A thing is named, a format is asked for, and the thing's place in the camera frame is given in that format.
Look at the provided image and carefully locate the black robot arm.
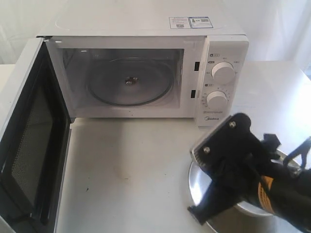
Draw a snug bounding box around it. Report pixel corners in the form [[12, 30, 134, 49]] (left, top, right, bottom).
[[188, 113, 311, 233]]

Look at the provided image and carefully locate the blue white label sticker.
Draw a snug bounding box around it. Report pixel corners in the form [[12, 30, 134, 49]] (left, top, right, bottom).
[[169, 17, 213, 29]]

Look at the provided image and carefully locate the lower white control knob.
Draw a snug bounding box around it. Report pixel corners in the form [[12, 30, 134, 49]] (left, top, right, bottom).
[[206, 91, 227, 110]]

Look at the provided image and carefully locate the upper white control knob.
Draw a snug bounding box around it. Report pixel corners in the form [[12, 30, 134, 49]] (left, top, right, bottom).
[[211, 62, 235, 81]]

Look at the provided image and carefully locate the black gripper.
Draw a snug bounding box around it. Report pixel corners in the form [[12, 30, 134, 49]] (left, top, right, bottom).
[[187, 113, 280, 225]]

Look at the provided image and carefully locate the glass microwave turntable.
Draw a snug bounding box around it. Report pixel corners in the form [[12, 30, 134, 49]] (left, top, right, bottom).
[[87, 57, 174, 107]]

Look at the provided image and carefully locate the round stainless steel plate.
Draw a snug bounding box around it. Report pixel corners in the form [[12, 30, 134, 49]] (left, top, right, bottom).
[[188, 146, 311, 233]]

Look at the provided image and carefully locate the white control knob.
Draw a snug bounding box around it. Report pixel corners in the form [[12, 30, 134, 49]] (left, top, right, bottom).
[[206, 91, 227, 110], [211, 62, 235, 81]]

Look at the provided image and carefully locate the white microwave door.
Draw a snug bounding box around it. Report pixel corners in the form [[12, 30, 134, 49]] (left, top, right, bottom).
[[0, 37, 71, 233]]

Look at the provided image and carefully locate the white microwave oven body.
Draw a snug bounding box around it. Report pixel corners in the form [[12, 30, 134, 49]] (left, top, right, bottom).
[[38, 0, 249, 127]]

